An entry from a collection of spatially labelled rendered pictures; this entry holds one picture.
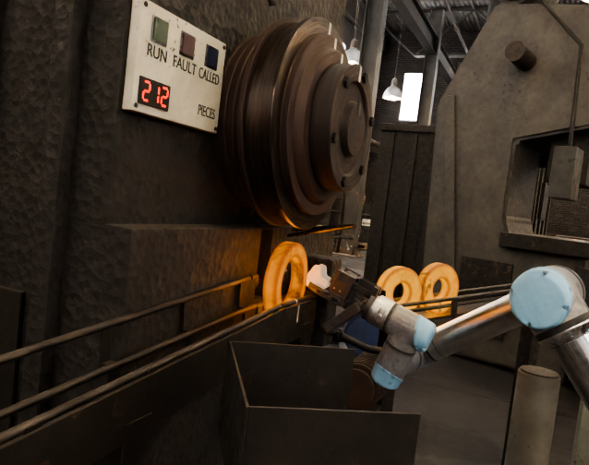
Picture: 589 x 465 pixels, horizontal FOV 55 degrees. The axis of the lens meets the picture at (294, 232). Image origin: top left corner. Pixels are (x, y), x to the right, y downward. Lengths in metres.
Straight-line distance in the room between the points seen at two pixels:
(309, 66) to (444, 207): 2.91
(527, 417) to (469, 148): 2.44
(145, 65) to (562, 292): 0.85
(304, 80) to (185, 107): 0.25
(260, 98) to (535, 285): 0.64
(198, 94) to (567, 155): 2.75
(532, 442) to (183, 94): 1.39
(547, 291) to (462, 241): 2.78
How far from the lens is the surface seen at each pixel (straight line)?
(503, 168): 3.88
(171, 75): 1.05
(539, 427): 1.87
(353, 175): 1.30
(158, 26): 1.02
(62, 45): 1.03
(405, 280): 1.68
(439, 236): 4.00
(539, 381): 1.83
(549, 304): 1.18
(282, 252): 1.25
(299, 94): 1.15
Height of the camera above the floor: 0.95
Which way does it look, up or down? 4 degrees down
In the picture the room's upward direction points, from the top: 7 degrees clockwise
